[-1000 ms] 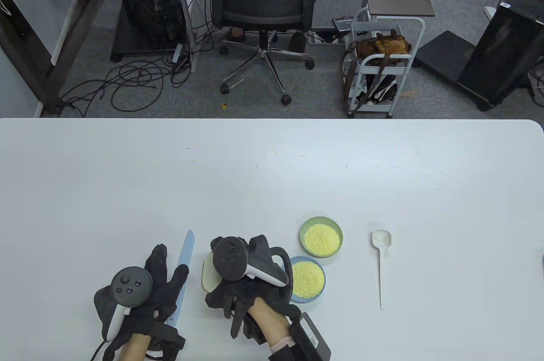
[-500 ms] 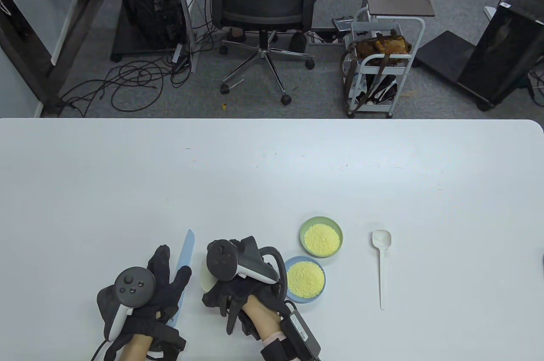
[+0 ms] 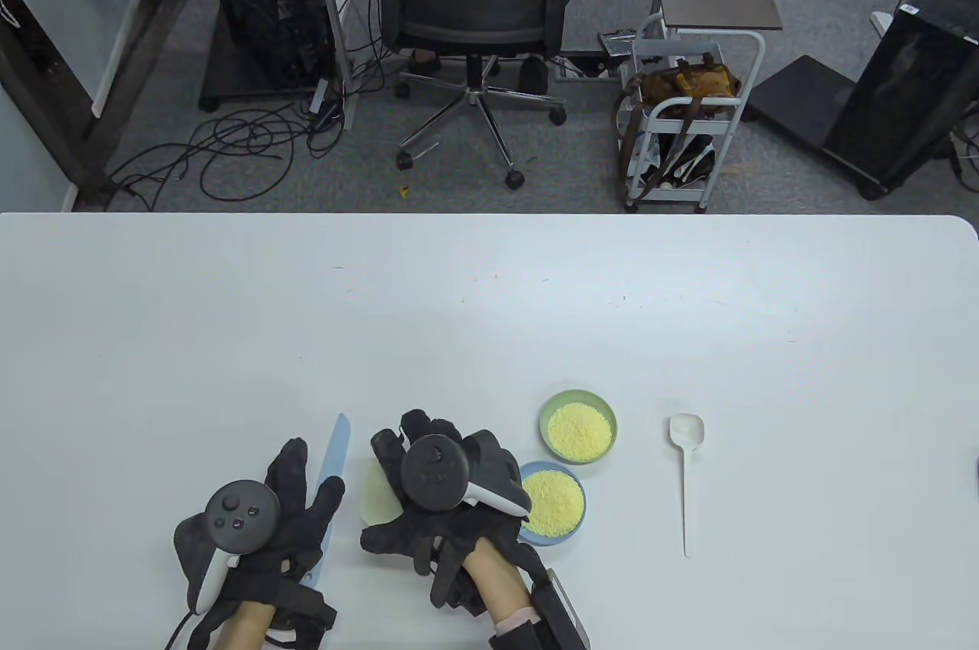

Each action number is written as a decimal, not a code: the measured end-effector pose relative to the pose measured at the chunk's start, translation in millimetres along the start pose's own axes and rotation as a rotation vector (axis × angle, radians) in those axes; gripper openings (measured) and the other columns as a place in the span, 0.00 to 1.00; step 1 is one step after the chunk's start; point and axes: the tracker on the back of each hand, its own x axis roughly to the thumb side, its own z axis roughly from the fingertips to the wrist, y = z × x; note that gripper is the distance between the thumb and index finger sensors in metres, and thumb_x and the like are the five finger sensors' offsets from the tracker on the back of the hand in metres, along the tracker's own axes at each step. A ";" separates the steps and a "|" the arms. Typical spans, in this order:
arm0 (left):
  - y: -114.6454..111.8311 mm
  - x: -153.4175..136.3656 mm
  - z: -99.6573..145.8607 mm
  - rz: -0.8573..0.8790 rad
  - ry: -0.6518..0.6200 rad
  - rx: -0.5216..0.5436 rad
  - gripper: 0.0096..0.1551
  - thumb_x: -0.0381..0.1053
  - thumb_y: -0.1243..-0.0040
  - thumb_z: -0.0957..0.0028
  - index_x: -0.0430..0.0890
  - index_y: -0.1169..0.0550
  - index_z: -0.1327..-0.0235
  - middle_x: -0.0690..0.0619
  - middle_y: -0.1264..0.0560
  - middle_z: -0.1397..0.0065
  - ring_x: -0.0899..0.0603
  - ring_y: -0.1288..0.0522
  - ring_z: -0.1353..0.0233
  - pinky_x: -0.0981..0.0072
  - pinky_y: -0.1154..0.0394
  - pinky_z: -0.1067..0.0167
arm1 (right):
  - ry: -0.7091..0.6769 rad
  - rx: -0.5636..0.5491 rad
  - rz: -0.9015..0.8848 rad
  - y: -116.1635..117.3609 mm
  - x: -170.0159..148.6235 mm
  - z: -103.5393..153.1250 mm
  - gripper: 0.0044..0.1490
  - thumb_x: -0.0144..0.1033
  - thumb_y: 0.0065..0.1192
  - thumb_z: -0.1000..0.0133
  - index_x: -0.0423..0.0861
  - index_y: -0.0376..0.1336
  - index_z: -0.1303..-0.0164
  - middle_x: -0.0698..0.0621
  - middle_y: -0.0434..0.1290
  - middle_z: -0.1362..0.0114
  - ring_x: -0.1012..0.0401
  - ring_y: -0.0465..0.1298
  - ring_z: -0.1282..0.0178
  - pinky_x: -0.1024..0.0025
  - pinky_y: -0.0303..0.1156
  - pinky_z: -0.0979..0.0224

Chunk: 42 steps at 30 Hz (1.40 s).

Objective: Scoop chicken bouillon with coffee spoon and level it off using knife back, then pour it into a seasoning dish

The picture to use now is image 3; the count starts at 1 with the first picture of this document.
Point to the green round dish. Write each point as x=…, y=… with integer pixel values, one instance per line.
x=577, y=427

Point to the black white right controller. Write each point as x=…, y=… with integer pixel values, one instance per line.
x=432, y=470

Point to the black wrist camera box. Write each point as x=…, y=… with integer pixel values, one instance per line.
x=558, y=612

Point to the person's left forearm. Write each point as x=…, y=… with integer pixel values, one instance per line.
x=241, y=627

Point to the grey power strip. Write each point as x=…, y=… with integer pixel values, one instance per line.
x=320, y=98

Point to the black white controller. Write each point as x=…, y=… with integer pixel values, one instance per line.
x=432, y=470
x=241, y=512

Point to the light blue plastic knife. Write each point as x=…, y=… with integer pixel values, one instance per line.
x=335, y=451

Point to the person's right hand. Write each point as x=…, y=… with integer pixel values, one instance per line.
x=459, y=528

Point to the brown leather bag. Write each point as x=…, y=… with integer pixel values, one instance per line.
x=692, y=80

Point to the person's left hand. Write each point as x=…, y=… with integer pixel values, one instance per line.
x=302, y=520

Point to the white coffee spoon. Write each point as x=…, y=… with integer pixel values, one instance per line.
x=686, y=432

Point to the pale green container lid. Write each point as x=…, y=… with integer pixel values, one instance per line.
x=376, y=497

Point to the dark wooden desk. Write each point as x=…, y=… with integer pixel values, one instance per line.
x=130, y=76

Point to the person's right forearm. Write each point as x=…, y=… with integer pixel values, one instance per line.
x=497, y=577

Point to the white metal desk leg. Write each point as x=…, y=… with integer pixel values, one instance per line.
x=327, y=8

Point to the white rolling cart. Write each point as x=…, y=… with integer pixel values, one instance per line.
x=681, y=196

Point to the black white left controller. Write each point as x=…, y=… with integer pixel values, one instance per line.
x=241, y=512

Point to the black flat platform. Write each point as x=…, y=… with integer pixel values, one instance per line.
x=803, y=95

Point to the blue round dish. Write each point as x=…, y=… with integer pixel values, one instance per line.
x=558, y=505

